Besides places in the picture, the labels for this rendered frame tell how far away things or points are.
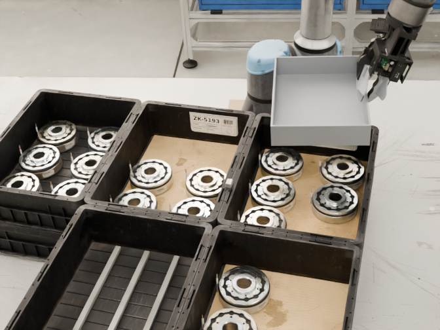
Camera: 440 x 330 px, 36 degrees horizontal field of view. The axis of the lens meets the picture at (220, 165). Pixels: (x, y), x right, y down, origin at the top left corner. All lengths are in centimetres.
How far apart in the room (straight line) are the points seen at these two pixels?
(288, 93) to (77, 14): 292
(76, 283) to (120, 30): 278
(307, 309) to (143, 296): 33
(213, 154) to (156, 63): 204
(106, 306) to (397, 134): 102
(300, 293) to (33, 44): 298
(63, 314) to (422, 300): 78
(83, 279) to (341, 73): 75
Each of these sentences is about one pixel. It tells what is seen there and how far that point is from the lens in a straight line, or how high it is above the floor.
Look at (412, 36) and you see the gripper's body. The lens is 136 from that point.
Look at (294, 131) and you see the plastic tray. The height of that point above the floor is 108.
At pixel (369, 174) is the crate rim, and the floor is 92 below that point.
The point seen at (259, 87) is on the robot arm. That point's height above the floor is 87.
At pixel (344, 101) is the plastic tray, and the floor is 105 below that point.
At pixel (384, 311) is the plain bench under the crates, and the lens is 156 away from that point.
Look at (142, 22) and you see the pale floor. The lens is 416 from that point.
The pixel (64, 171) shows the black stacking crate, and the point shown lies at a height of 83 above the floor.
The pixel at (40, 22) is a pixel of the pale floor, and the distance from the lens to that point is 434.
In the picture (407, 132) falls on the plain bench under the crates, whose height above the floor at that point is 70.
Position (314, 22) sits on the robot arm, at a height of 103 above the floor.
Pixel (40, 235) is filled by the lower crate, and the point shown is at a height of 80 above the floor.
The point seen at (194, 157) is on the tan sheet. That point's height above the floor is 83.
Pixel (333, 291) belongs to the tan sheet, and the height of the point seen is 83.
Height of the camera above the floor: 191
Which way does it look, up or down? 40 degrees down
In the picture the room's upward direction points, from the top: 4 degrees counter-clockwise
